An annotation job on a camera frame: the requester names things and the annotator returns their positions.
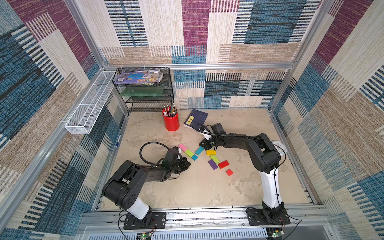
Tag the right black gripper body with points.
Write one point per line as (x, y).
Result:
(208, 143)

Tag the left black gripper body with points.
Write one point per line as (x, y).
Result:
(180, 166)

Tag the pink long block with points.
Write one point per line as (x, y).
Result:
(182, 147)

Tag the light green long block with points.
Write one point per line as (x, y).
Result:
(189, 153)

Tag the teal long block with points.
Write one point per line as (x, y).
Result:
(199, 150)

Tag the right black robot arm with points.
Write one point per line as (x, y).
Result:
(264, 153)

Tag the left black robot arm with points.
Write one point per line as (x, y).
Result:
(125, 185)

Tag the yellow block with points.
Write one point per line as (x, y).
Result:
(210, 152)

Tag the red long block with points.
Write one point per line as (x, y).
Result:
(223, 164)

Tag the purple block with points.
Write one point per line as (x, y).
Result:
(213, 164)

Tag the dark blue notebook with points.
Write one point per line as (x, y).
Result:
(195, 119)

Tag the small red cube block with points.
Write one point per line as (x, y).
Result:
(229, 172)

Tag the red ribbed pencil cup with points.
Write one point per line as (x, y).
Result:
(171, 123)

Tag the pencils in cup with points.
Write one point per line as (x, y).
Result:
(170, 110)

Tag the green folder in rack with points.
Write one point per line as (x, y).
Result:
(142, 92)

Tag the black mesh shelf rack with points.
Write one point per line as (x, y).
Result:
(148, 97)

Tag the colourful magazine on rack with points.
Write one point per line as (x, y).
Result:
(138, 77)

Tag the blue pen by wall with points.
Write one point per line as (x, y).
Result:
(118, 141)

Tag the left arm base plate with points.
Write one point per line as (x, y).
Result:
(156, 220)

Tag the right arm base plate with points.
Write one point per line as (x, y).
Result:
(267, 216)

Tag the white wire wall basket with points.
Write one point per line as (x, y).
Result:
(88, 110)

